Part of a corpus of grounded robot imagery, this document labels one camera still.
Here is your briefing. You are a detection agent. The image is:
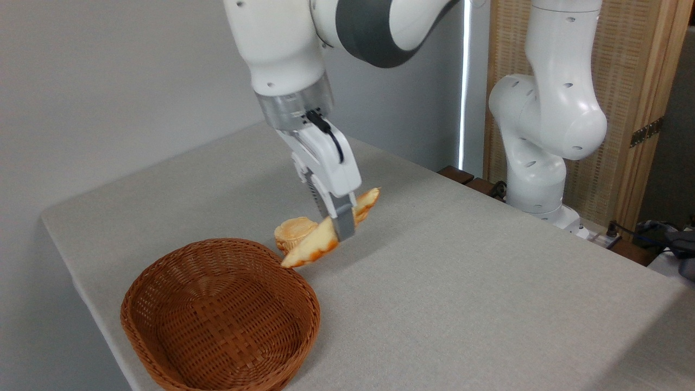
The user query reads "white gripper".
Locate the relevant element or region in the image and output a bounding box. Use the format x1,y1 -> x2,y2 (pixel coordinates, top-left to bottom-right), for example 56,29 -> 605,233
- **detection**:
274,121 -> 363,243

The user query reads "long braided bread loaf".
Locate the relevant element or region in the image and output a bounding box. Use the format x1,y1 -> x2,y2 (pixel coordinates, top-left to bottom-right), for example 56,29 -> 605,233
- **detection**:
280,187 -> 381,269

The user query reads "small round bread roll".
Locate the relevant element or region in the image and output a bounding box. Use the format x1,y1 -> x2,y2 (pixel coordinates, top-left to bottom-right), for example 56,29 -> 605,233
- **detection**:
274,216 -> 319,254

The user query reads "brown woven wicker basket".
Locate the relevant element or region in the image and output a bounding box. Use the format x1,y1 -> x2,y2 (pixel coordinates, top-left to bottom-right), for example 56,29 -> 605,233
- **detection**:
120,238 -> 321,391

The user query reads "metal screen hinge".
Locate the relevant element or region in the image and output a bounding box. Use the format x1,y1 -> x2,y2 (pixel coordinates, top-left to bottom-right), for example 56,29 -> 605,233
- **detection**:
629,116 -> 665,149

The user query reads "wooden rattan folding screen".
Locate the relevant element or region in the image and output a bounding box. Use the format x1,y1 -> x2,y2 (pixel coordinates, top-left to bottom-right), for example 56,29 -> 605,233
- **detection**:
483,0 -> 695,235

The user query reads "dark grey device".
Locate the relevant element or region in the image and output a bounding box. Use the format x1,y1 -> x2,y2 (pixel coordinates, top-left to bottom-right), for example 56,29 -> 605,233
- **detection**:
665,230 -> 695,281

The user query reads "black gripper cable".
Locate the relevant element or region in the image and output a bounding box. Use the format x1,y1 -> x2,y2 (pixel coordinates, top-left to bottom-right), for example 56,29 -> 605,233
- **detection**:
305,110 -> 345,164

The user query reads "black power cable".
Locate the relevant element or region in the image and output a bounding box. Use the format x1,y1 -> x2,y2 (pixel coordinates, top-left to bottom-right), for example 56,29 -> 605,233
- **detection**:
605,219 -> 695,256

